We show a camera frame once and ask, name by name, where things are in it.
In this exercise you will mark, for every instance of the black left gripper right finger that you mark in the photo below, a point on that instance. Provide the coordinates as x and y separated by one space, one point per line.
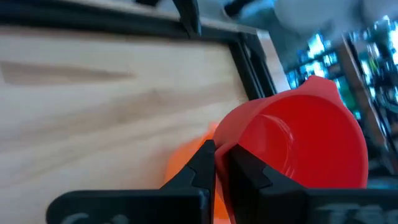
280 202

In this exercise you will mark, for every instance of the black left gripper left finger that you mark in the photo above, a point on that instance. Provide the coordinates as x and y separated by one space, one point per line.
174 205

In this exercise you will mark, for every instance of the orange measuring cup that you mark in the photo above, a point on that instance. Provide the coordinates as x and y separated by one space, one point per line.
183 155

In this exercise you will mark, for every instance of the red measuring cup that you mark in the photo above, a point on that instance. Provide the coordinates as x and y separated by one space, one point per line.
311 140

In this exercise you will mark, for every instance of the blurred shelving unit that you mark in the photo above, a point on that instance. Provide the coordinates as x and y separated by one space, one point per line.
357 77

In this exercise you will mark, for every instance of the black aluminium table frame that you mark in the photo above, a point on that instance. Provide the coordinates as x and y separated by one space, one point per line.
93 26

